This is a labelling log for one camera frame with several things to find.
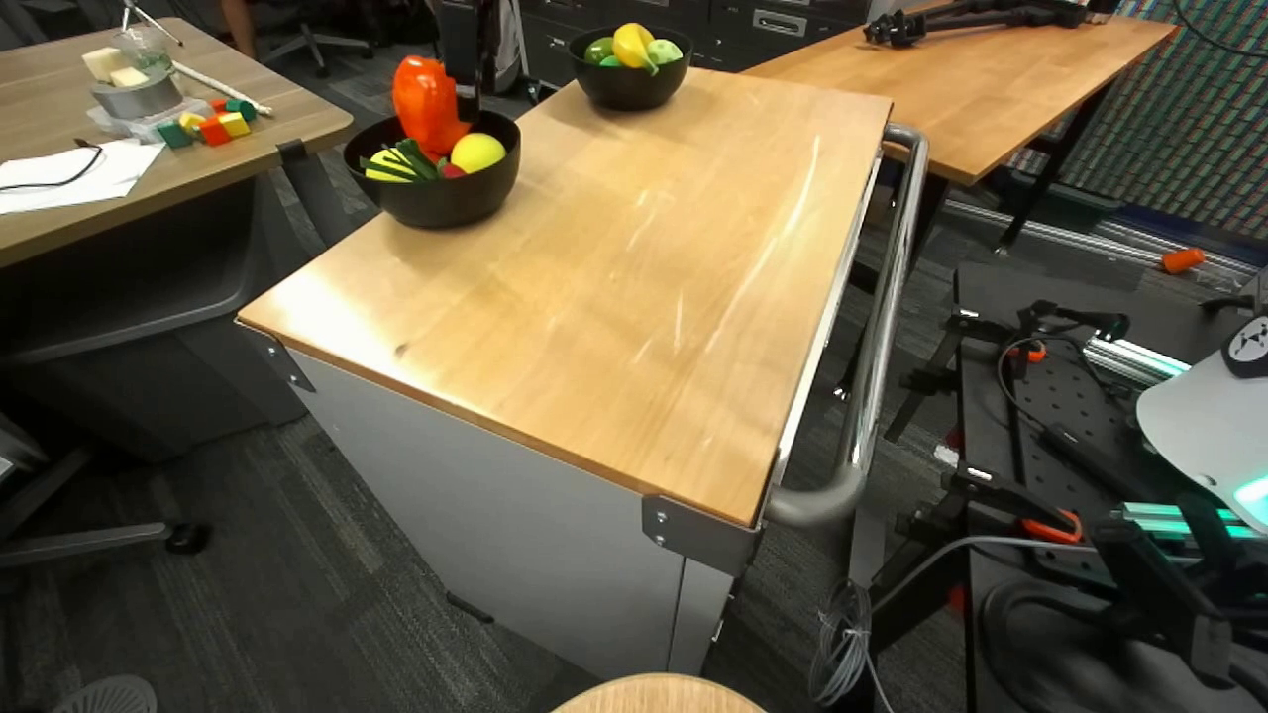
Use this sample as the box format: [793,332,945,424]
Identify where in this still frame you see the gray cable bundle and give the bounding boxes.
[806,533,1103,713]

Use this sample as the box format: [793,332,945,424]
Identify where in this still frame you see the clear plastic container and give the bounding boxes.
[78,22,184,127]

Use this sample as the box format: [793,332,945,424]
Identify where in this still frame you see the orange-brown wooden desk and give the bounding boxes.
[744,10,1182,253]

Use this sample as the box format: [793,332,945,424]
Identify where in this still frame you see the gray metal floor rail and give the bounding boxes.
[938,196,1262,291]

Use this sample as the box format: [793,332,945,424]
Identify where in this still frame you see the black plastic bowl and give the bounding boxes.
[342,109,522,230]
[565,28,695,115]

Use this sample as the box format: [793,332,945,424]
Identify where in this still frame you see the small orange clamp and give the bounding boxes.
[1156,241,1214,280]

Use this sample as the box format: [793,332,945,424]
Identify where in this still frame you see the white cart wooden top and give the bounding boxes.
[234,64,931,683]

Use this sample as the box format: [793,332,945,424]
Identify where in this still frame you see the colourful toy blocks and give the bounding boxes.
[155,90,262,150]

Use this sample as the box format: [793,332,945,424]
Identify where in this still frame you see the black folded tripod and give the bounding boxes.
[861,0,1094,52]

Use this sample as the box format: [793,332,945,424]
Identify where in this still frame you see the white thin stick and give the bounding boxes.
[168,55,276,119]

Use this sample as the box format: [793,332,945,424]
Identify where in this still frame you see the round wooden stool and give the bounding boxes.
[552,671,773,713]

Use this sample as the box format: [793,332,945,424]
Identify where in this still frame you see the light wooden office desk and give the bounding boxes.
[0,11,355,463]

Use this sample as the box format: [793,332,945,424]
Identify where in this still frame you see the aluminium extrusion bar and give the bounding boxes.
[1077,331,1197,387]

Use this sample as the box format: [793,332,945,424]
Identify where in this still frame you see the yellow banana toy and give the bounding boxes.
[609,22,663,77]

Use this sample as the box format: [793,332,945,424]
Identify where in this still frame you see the red radish toy green leaves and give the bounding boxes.
[359,140,464,189]

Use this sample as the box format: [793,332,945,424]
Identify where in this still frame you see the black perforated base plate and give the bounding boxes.
[951,253,1268,713]

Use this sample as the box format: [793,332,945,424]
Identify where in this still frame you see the dark office chair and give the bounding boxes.
[248,0,382,78]

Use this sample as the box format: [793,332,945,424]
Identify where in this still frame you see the orange-handled clamp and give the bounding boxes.
[1011,503,1088,551]

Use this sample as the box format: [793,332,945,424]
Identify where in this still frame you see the gray office chair base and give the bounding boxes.
[0,410,217,575]

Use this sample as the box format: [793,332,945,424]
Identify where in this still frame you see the striped acoustic panel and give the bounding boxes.
[1059,0,1268,251]

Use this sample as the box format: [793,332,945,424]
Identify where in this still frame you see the white paper sheet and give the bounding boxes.
[0,136,172,218]

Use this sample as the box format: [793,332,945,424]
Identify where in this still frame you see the yellow lemon toy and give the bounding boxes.
[448,130,511,177]

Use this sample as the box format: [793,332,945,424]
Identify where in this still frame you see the orange bell pepper toy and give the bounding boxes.
[390,52,477,165]

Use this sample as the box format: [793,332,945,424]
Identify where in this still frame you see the metal cart handle bar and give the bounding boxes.
[762,122,931,535]

